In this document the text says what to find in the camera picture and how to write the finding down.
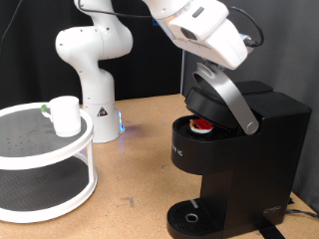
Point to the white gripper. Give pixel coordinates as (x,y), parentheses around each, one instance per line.
(226,46)

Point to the white coffee pod red lid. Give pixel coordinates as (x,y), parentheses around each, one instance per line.
(201,126)

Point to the black Keurig coffee machine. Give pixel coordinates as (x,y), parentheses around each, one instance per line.
(252,156)

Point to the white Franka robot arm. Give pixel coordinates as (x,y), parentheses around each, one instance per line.
(96,83)

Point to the black tape strip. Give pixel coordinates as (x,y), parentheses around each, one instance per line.
(270,233)

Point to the white two-tier turntable shelf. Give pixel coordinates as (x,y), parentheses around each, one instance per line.
(43,149)

